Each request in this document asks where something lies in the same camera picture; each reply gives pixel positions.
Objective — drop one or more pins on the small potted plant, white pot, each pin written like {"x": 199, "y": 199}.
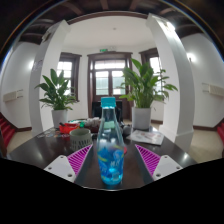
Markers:
{"x": 57, "y": 95}

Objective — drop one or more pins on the white printed booklet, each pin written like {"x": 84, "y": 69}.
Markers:
{"x": 146, "y": 137}

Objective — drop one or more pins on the black chair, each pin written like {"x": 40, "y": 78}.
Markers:
{"x": 95, "y": 110}

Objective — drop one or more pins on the red carpeted stairs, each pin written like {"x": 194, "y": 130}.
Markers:
{"x": 6, "y": 130}

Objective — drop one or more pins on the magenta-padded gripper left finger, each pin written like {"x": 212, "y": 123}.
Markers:
{"x": 78, "y": 159}

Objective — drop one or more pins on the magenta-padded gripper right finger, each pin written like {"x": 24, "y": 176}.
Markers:
{"x": 148, "y": 159}

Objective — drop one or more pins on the brown wooden double door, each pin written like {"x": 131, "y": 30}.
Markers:
{"x": 108, "y": 76}

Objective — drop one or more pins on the grey patterned ceramic mug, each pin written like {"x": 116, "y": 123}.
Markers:
{"x": 80, "y": 140}

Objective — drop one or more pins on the clear bottle with cyan cap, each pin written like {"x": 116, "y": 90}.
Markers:
{"x": 110, "y": 156}

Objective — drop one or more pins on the brown wooden tray with cups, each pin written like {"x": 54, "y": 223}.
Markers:
{"x": 90, "y": 124}

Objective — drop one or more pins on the green exit sign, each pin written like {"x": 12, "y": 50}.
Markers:
{"x": 103, "y": 50}

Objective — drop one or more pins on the brown-framed window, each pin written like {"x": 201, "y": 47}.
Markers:
{"x": 68, "y": 66}
{"x": 154, "y": 63}

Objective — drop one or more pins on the large potted plant, white pot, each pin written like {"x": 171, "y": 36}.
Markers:
{"x": 143, "y": 86}

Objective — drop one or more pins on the white wall unit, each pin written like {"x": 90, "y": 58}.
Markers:
{"x": 12, "y": 96}
{"x": 215, "y": 90}

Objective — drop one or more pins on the dark grey round ball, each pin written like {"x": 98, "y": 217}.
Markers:
{"x": 127, "y": 130}

